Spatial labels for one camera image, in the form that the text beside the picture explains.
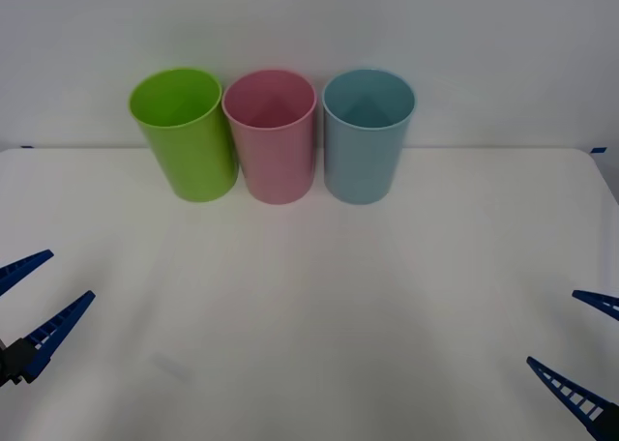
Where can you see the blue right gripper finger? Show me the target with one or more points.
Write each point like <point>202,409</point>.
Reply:
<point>602,302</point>
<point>578,400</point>

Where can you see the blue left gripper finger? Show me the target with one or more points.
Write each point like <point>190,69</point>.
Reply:
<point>53,327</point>
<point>19,268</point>

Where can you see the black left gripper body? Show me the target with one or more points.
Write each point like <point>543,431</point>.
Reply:
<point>5,366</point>

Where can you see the green plastic bin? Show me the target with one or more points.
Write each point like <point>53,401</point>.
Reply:
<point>193,155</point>

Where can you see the pink plastic bin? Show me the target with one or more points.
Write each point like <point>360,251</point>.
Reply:
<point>278,165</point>

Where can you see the pale blue plastic bin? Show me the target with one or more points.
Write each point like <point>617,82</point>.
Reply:
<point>360,165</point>

